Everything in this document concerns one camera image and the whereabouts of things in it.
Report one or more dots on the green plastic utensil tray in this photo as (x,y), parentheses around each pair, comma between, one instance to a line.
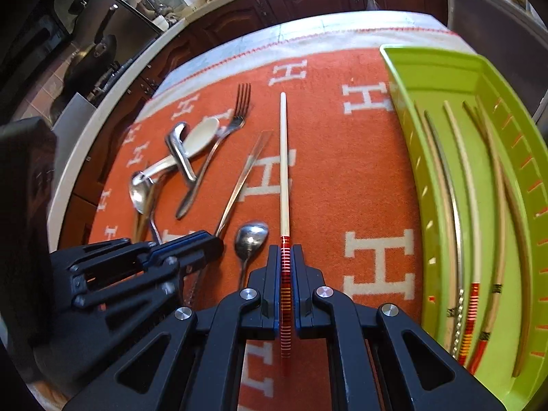
(428,79)

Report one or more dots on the dark brown wooden chopstick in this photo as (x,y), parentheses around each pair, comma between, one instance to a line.
(525,265)
(138,229)

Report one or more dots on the steel fork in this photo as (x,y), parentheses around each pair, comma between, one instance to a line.
(239,115)

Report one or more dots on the orange letter print blanket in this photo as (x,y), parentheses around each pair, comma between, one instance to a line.
(342,158)

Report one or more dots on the small steel spoon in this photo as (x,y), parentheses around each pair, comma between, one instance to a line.
(250,239)

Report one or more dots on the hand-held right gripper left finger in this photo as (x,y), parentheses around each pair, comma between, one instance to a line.
(274,295)

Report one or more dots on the short steel soup spoon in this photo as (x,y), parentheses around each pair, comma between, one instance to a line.
(180,154)

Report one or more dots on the hanging clear plastic bag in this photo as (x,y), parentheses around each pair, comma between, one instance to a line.
(371,2)

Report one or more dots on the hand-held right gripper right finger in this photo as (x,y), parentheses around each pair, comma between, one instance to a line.
(301,295)

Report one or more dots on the white mug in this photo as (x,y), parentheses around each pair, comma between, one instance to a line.
(159,21)

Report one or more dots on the white ceramic spoon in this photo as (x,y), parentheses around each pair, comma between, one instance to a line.
(203,135)

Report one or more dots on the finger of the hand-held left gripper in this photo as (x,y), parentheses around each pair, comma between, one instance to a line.
(201,240)
(171,267)

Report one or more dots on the red striped bamboo chopstick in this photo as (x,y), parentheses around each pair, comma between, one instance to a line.
(474,304)
(284,171)

